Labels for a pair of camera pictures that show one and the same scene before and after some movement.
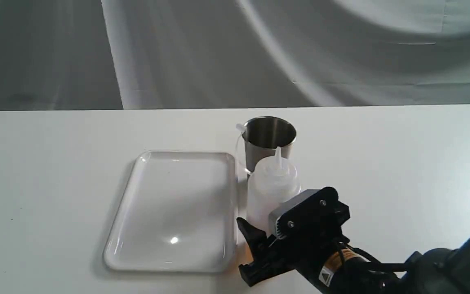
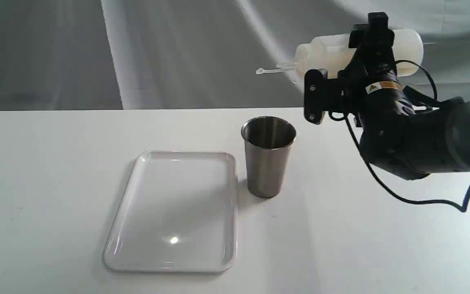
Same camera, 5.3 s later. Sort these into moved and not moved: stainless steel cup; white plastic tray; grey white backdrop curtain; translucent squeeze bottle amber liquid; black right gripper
Moved: black right gripper; translucent squeeze bottle amber liquid
Not moved: stainless steel cup; grey white backdrop curtain; white plastic tray
